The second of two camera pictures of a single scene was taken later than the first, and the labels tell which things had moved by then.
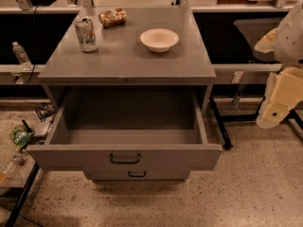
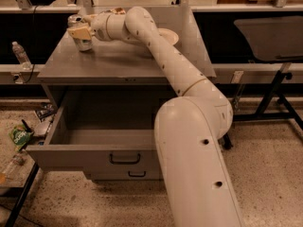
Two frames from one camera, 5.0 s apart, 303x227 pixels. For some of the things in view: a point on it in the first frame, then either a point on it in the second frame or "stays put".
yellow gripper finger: [272, 115] to [81, 32]
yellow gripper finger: [267, 43] to [89, 18]
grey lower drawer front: [137, 176] stays put
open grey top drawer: [128, 129] stays put
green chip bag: [20, 136] stays put
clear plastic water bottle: [22, 56] stays put
